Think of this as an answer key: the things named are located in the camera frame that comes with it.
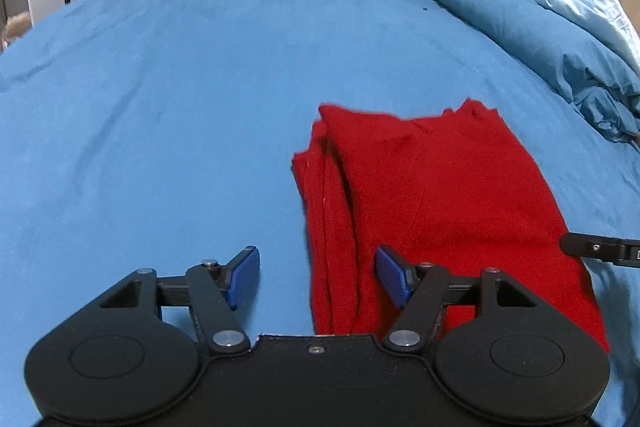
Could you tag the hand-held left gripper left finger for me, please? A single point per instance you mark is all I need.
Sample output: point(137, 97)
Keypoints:
point(245, 277)

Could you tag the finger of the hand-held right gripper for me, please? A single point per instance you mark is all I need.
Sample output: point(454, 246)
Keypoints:
point(595, 248)

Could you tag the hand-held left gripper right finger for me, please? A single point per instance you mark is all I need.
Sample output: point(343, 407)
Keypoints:
point(392, 274)

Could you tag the red knit sweater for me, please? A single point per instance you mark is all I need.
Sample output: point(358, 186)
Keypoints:
point(440, 197)

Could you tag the bed with blue sheet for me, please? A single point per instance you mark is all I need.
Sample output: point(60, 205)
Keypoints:
point(150, 107)

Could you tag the blue duvet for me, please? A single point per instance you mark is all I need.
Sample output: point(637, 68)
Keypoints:
point(510, 17)

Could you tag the beige cloth bag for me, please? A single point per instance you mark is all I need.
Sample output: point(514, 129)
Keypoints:
point(14, 29)

